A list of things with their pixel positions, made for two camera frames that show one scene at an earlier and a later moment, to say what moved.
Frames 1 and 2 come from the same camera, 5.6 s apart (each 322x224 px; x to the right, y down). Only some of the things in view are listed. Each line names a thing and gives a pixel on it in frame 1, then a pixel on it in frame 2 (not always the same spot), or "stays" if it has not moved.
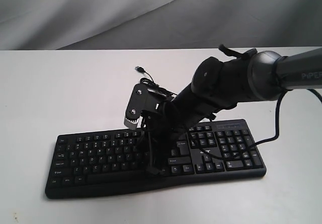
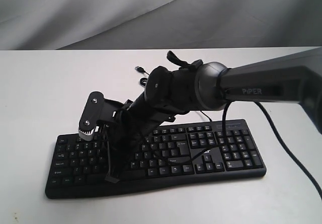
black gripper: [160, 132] -> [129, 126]
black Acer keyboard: [94, 163] stays
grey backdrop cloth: [50, 16] stays
